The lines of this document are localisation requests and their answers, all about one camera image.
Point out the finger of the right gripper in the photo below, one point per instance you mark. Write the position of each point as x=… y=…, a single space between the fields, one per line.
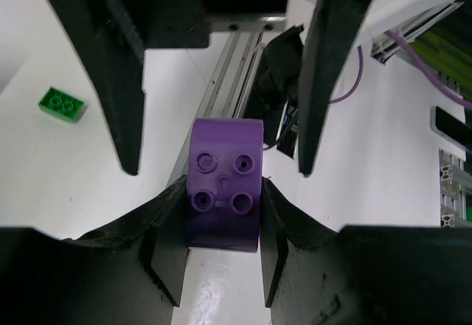
x=333 y=30

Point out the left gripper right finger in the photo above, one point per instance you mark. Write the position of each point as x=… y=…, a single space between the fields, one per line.
x=360 y=274

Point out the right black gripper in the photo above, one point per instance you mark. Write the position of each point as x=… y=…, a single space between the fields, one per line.
x=112 y=52

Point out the dark green printed lego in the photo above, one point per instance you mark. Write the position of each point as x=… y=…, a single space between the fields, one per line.
x=62 y=105

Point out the aluminium frame rail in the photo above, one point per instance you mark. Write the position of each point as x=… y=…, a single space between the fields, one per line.
x=223 y=84

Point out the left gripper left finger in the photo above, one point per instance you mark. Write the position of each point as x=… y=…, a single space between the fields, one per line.
x=129 y=271

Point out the purple round flower lego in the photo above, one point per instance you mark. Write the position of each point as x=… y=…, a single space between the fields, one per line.
x=224 y=184

